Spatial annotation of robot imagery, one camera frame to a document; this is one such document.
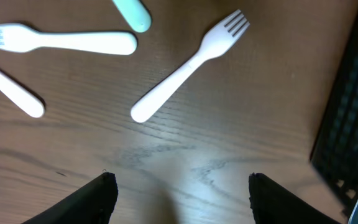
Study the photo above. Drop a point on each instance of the short white spoon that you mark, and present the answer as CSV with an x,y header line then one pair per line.
x,y
21,97

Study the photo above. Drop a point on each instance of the cream white fork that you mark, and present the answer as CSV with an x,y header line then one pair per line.
x,y
18,38

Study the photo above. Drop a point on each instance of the mint green handled fork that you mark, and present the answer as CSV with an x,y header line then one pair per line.
x,y
135,14

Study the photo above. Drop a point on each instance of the white plastic fork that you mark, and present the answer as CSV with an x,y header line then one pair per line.
x,y
216,42

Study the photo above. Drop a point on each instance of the black plastic basket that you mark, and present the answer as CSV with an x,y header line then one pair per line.
x,y
335,152

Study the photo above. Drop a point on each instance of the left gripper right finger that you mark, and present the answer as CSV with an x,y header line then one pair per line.
x,y
271,203

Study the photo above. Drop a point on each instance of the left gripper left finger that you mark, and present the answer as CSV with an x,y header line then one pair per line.
x,y
92,203

